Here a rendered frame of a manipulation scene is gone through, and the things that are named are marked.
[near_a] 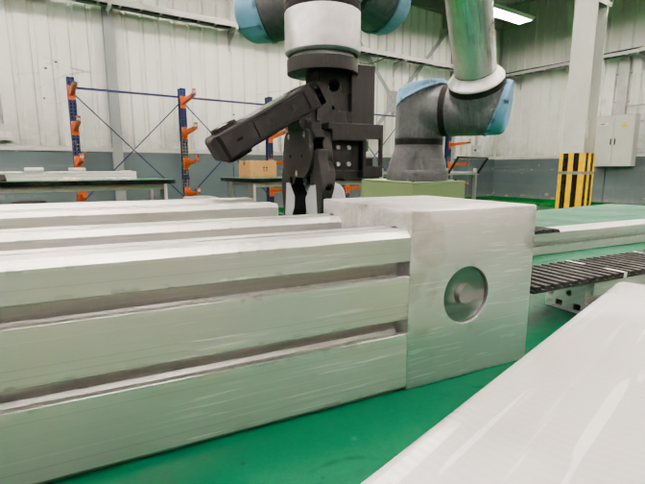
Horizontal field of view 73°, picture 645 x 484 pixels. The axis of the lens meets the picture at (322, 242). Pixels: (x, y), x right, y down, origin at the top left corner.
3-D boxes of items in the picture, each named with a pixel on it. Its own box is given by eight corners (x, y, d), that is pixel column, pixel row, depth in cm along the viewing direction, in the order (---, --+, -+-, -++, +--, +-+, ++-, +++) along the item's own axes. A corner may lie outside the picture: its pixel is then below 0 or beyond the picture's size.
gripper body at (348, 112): (383, 183, 44) (386, 59, 42) (306, 185, 40) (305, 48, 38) (346, 181, 51) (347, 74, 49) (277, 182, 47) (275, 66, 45)
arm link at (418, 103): (404, 140, 115) (406, 86, 112) (456, 139, 108) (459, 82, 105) (386, 138, 105) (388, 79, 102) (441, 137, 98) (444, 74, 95)
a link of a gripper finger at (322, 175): (341, 224, 40) (331, 130, 40) (325, 225, 40) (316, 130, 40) (319, 229, 44) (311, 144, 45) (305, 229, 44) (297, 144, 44)
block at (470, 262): (403, 303, 38) (407, 193, 36) (525, 359, 27) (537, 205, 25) (309, 319, 34) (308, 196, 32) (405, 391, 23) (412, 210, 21)
